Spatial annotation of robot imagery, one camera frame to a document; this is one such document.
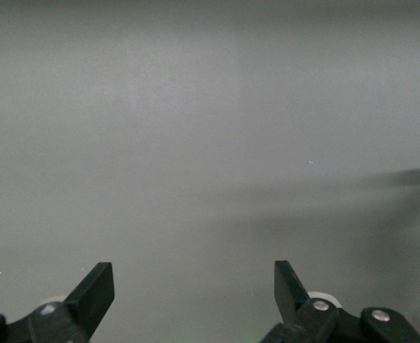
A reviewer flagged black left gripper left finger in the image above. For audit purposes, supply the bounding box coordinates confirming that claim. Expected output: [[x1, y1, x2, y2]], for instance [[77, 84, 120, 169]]
[[0, 262, 116, 343]]

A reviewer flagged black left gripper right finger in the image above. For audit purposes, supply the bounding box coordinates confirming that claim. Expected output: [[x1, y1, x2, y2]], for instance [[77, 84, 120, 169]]
[[259, 259, 420, 343]]

